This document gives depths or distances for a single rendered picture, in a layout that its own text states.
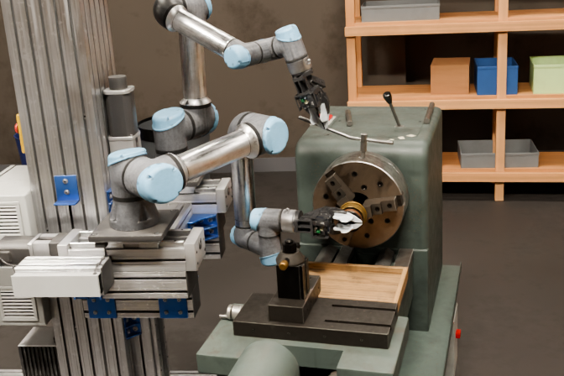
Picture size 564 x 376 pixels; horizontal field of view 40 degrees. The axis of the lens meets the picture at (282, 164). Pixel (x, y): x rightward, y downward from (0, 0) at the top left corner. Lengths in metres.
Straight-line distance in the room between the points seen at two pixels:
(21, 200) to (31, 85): 0.37
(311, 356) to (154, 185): 0.63
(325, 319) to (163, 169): 0.61
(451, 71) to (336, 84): 1.16
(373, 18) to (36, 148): 3.47
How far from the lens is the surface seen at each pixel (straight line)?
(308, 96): 2.54
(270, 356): 1.69
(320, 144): 2.82
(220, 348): 2.17
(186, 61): 2.86
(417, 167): 2.76
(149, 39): 6.67
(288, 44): 2.52
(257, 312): 2.24
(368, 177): 2.63
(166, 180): 2.22
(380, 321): 2.17
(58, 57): 2.52
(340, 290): 2.52
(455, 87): 5.73
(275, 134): 2.44
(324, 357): 2.15
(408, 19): 5.63
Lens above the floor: 2.00
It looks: 17 degrees down
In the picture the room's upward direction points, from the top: 4 degrees counter-clockwise
